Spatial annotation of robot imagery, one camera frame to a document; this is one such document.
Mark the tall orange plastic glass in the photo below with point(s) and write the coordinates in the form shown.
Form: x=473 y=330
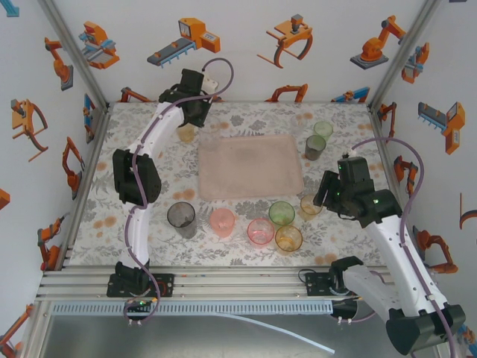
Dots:
x=185 y=135

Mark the short orange plastic glass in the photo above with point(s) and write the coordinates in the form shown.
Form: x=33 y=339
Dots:
x=310 y=210
x=288 y=240

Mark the short grey plastic glass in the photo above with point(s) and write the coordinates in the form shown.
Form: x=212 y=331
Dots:
x=315 y=149

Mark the green plastic glass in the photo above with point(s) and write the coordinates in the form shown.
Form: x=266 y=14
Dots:
x=323 y=130
x=281 y=214

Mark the pink transparent plastic glass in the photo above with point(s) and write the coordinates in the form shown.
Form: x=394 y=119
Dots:
x=261 y=233

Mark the tall grey plastic glass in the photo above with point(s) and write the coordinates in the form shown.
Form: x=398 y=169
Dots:
x=182 y=220

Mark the pink frosted plastic glass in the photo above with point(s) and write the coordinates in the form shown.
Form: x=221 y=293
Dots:
x=222 y=223

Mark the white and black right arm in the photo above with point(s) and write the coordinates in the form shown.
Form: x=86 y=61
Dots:
x=391 y=246

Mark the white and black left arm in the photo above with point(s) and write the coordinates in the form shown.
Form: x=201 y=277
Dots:
x=142 y=238

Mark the pink rectangular tray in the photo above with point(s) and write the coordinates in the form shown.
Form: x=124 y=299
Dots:
x=249 y=168

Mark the floral tablecloth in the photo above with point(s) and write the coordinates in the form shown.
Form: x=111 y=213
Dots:
x=208 y=257

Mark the white plastic strip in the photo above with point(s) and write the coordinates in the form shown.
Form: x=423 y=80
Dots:
x=331 y=350

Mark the small circuit board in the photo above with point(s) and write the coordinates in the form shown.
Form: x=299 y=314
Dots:
x=139 y=304

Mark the aluminium side rail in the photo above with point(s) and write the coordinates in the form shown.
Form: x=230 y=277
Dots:
x=387 y=168
x=85 y=186

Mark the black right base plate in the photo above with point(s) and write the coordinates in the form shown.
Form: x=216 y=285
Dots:
x=315 y=285

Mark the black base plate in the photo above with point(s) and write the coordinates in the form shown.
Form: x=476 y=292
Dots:
x=315 y=285
x=169 y=279

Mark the aluminium frame post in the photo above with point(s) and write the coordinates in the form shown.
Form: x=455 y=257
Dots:
x=401 y=56
x=77 y=56

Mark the aluminium front frame rails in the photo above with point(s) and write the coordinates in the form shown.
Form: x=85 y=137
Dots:
x=231 y=283

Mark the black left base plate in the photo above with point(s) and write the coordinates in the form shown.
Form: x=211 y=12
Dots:
x=169 y=279

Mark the grey metal base plate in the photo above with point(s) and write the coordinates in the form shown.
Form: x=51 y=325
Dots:
x=149 y=339

